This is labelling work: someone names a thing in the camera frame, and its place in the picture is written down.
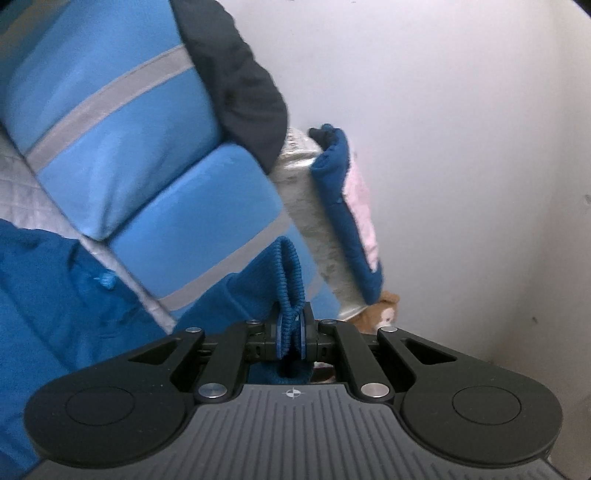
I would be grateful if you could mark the dark garment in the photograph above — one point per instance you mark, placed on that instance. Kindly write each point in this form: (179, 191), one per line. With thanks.
(235, 83)

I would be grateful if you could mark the small blue grey-striped cushion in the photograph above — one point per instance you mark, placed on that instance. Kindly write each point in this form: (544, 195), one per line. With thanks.
(207, 207)

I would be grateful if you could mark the blue sweater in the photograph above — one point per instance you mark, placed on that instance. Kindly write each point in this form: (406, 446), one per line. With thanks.
(55, 300)

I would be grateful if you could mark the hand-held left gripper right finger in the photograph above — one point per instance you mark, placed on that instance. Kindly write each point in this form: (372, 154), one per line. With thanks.
(311, 341)

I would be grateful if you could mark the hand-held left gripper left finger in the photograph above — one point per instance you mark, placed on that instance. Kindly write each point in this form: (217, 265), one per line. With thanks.
(258, 341)

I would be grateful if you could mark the brown stuffed toy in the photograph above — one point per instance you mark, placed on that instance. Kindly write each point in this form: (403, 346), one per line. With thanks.
(381, 314)

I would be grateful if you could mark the blue and pink blanket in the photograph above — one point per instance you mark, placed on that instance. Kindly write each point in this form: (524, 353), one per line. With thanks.
(337, 194)

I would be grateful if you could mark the large blue grey-striped cushion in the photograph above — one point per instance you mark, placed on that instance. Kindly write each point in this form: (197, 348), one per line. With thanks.
(115, 138)

